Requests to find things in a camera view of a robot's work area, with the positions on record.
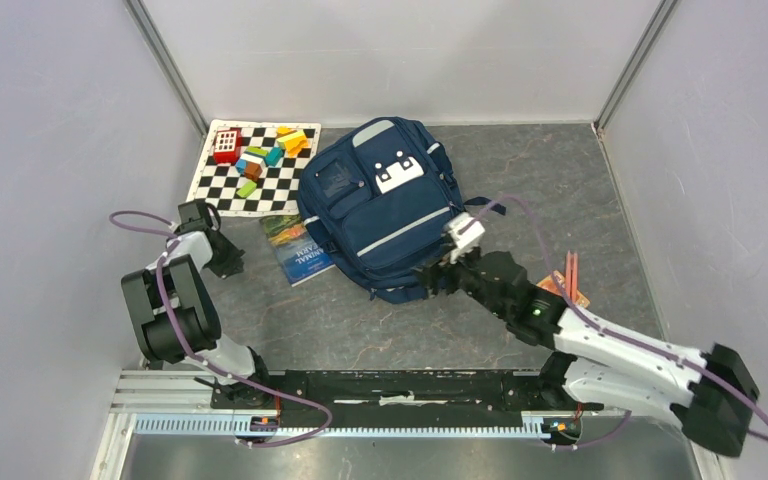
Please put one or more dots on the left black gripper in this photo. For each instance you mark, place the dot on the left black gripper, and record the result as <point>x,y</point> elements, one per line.
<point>233,265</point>

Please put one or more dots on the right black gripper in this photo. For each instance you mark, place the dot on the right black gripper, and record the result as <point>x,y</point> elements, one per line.
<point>429,275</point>

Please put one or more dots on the navy blue student backpack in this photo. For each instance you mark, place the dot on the navy blue student backpack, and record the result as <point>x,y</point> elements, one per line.
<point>377,202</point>

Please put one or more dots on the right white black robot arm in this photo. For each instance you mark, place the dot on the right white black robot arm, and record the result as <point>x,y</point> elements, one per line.
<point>709,395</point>

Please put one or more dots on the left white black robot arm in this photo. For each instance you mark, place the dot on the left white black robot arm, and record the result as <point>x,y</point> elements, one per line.
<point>175,320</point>

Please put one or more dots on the green toy block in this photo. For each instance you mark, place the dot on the green toy block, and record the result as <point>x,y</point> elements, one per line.
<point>246,188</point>

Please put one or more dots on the orange spiral notepad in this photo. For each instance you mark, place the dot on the orange spiral notepad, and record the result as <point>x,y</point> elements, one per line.
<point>556,283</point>

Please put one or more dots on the black white checkered mat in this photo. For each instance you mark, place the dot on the black white checkered mat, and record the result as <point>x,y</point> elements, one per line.
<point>274,192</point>

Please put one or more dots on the blue brown toy blocks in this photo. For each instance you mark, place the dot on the blue brown toy blocks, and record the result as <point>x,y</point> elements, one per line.
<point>253,161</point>

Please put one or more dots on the red pencil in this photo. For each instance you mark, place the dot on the red pencil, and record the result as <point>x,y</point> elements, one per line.
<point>571,275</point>

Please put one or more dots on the red grid toy block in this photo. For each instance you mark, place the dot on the red grid toy block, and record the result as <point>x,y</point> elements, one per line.
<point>227,146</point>

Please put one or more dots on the yellow orange toy blocks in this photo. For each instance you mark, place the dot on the yellow orange toy blocks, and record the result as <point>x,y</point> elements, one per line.
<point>291,141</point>

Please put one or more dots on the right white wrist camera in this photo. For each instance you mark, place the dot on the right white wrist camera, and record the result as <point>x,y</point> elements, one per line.
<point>463,234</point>

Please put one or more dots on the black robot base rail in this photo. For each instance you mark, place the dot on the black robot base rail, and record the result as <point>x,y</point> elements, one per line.
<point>411,399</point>

